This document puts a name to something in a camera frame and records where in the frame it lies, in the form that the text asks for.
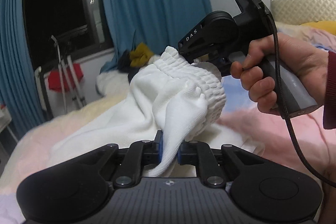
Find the pastel pink blanket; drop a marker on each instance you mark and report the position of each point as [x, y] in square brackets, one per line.
[262, 132]

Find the white side table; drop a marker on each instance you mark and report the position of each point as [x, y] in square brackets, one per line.
[6, 115]

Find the dark navy cloth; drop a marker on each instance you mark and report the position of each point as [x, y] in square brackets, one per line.
[123, 62]

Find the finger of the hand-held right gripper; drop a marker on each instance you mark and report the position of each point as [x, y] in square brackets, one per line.
[189, 53]

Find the mustard yellow cloth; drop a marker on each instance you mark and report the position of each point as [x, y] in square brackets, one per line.
[141, 54]

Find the dark window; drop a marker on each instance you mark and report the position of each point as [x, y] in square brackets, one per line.
[52, 8]

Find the white knit garment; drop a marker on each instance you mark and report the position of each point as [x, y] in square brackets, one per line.
[157, 98]

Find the cream quilted headboard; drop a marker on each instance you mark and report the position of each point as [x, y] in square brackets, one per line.
[302, 10]

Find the yellow pillow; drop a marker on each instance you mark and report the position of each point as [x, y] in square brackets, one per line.
[323, 27]

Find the red cloth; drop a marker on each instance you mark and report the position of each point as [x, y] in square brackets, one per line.
[56, 82]

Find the white drying rack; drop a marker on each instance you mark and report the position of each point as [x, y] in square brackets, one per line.
[64, 74]

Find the white fluffy cloth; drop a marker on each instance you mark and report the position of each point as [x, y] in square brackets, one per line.
[110, 82]

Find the person's right hand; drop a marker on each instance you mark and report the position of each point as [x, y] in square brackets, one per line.
[307, 61]

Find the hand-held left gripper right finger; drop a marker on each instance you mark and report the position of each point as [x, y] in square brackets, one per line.
[180, 155]

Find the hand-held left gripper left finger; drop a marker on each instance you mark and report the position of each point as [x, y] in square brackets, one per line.
[159, 151]

